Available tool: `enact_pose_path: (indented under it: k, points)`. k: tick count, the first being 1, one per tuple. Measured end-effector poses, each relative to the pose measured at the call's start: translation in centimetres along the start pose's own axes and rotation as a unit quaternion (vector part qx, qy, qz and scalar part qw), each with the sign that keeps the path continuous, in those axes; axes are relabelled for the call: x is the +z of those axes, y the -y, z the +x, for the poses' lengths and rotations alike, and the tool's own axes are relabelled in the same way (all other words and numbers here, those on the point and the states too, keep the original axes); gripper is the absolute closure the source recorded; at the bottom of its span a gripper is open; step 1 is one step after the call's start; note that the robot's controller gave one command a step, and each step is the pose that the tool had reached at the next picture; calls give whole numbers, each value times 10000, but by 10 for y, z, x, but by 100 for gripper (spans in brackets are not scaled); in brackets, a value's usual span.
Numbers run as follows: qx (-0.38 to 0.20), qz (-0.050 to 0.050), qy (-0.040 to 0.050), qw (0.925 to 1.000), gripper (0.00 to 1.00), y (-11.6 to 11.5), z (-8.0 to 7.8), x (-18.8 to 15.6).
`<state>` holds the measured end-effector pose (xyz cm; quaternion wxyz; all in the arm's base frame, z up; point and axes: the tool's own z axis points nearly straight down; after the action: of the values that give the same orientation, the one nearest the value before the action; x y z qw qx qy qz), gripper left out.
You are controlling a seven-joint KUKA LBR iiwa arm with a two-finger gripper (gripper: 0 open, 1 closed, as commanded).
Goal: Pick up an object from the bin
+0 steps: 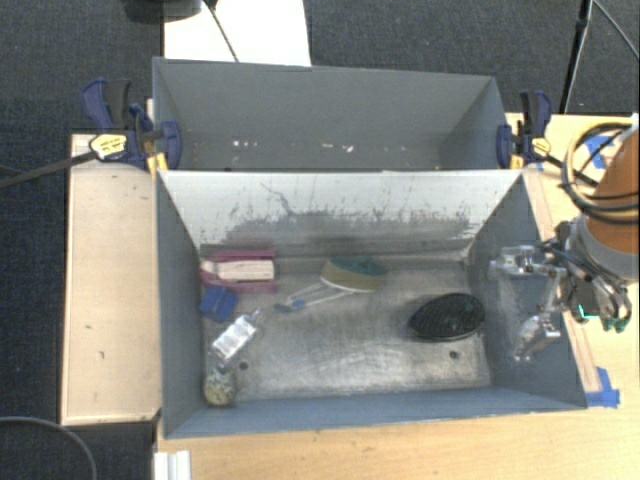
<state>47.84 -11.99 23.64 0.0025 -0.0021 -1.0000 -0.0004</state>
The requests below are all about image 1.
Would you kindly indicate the black oval mesh strainer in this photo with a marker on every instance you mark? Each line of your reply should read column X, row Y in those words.
column 447, row 316

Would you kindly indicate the green and white dish brush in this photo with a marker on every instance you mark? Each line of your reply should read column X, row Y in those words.
column 352, row 273

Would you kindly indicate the blue ribbed block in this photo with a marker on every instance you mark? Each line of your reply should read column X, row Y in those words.
column 217, row 304

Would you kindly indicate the pale wood board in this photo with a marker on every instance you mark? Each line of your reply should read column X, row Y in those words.
column 110, row 293

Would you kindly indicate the grey metal bin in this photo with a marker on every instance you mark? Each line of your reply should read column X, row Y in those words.
column 350, row 373

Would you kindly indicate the clear plastic packet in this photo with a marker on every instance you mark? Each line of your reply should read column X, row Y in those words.
column 234, row 339

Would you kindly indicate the speckled pale ball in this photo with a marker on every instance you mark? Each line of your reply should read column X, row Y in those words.
column 219, row 388

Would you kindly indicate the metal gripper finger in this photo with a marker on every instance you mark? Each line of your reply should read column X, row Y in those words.
column 537, row 332
column 525, row 263

